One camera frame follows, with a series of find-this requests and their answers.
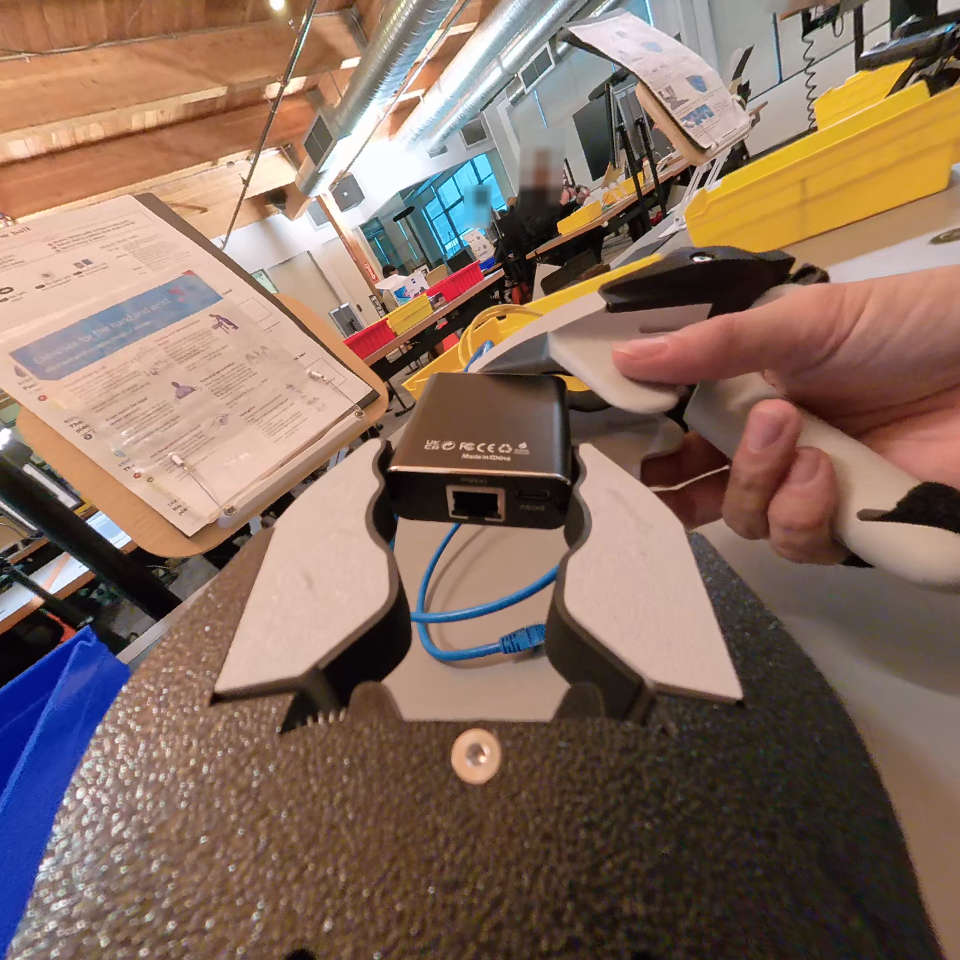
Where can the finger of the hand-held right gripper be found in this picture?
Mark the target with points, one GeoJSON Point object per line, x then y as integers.
{"type": "Point", "coordinates": [592, 337]}
{"type": "Point", "coordinates": [525, 349]}

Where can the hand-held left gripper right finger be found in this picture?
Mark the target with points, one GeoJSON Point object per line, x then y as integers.
{"type": "Point", "coordinates": [645, 592]}

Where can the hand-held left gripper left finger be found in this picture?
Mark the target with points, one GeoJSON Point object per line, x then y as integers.
{"type": "Point", "coordinates": [315, 577]}

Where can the black network adapter box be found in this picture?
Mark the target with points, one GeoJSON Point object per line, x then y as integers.
{"type": "Point", "coordinates": [480, 420]}

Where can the blue plastic bin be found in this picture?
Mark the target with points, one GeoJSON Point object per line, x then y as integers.
{"type": "Point", "coordinates": [45, 712]}

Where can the grey desk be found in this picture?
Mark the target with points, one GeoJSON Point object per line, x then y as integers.
{"type": "Point", "coordinates": [862, 675]}

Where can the person's right hand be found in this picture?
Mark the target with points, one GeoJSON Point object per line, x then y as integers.
{"type": "Point", "coordinates": [862, 360]}

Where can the red plastic bin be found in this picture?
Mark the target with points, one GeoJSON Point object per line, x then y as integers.
{"type": "Point", "coordinates": [456, 281]}
{"type": "Point", "coordinates": [367, 339]}

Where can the small yellow plastic bin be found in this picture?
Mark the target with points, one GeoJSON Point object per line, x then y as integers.
{"type": "Point", "coordinates": [409, 313]}

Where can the black monitor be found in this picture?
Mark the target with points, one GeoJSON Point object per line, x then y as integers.
{"type": "Point", "coordinates": [592, 139]}

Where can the instruction sheet on wooden stand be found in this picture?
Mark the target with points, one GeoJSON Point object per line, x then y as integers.
{"type": "Point", "coordinates": [667, 82]}
{"type": "Point", "coordinates": [165, 360]}

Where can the black metal pole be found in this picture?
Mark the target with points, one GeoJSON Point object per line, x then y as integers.
{"type": "Point", "coordinates": [90, 540]}

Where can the black wall speaker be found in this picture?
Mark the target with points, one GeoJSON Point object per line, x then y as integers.
{"type": "Point", "coordinates": [347, 193]}

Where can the silver ventilation duct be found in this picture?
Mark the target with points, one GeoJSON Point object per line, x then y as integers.
{"type": "Point", "coordinates": [375, 82]}
{"type": "Point", "coordinates": [495, 60]}

